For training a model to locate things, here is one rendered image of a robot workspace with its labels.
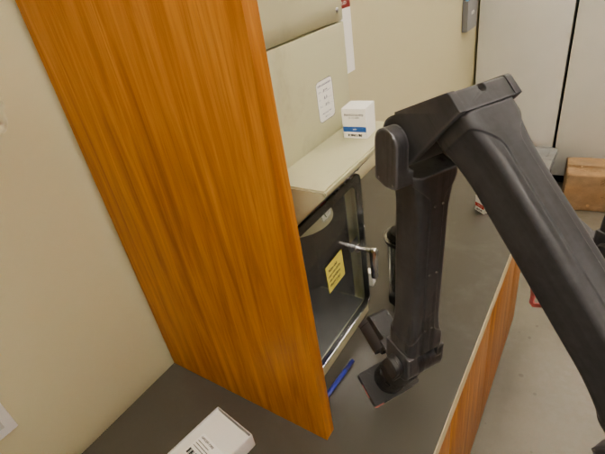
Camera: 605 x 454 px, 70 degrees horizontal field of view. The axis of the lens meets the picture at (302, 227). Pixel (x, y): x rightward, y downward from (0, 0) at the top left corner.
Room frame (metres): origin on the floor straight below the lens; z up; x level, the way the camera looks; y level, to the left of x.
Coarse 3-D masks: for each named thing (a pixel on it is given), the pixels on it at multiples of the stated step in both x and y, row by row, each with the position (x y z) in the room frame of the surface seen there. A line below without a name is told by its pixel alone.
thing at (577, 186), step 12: (576, 168) 2.69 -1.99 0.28; (588, 168) 2.66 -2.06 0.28; (600, 168) 2.63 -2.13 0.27; (564, 180) 2.68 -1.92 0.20; (576, 180) 2.59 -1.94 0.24; (588, 180) 2.56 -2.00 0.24; (600, 180) 2.52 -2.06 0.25; (564, 192) 2.62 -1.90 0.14; (576, 192) 2.58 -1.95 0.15; (588, 192) 2.54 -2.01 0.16; (600, 192) 2.51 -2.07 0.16; (576, 204) 2.58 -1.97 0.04; (588, 204) 2.54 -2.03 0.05; (600, 204) 2.50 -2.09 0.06
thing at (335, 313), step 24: (336, 192) 0.83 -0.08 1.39; (360, 192) 0.92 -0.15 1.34; (312, 216) 0.75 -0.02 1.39; (336, 216) 0.82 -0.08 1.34; (360, 216) 0.91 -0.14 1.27; (312, 240) 0.74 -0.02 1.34; (336, 240) 0.81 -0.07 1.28; (360, 240) 0.90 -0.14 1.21; (312, 264) 0.73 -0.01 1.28; (360, 264) 0.89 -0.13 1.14; (312, 288) 0.72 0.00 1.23; (336, 288) 0.79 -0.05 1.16; (360, 288) 0.88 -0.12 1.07; (336, 312) 0.78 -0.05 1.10; (360, 312) 0.87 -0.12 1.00; (336, 336) 0.77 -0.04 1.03
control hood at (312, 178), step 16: (320, 144) 0.82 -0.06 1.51; (336, 144) 0.80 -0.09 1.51; (352, 144) 0.79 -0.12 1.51; (368, 144) 0.77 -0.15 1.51; (304, 160) 0.75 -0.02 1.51; (320, 160) 0.74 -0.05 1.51; (336, 160) 0.72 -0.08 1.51; (352, 160) 0.71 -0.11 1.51; (304, 176) 0.68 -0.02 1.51; (320, 176) 0.67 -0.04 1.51; (336, 176) 0.66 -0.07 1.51; (304, 192) 0.63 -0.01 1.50; (320, 192) 0.62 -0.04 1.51; (304, 208) 0.64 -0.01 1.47
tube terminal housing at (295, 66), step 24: (336, 24) 0.91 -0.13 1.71; (288, 48) 0.78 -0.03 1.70; (312, 48) 0.84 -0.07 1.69; (336, 48) 0.90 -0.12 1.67; (288, 72) 0.77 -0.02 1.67; (312, 72) 0.83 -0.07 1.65; (336, 72) 0.90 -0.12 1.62; (288, 96) 0.76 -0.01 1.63; (312, 96) 0.82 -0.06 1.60; (336, 96) 0.89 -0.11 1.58; (288, 120) 0.75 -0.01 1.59; (312, 120) 0.81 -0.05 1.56; (336, 120) 0.88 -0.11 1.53; (288, 144) 0.74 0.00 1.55; (312, 144) 0.80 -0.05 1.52
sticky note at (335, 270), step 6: (336, 258) 0.80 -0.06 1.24; (342, 258) 0.83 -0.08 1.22; (330, 264) 0.79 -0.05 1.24; (336, 264) 0.80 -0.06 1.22; (342, 264) 0.82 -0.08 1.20; (330, 270) 0.78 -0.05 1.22; (336, 270) 0.80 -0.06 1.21; (342, 270) 0.82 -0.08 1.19; (330, 276) 0.78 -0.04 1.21; (336, 276) 0.80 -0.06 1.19; (342, 276) 0.82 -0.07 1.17; (330, 282) 0.78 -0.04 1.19; (336, 282) 0.79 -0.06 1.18; (330, 288) 0.77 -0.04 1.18
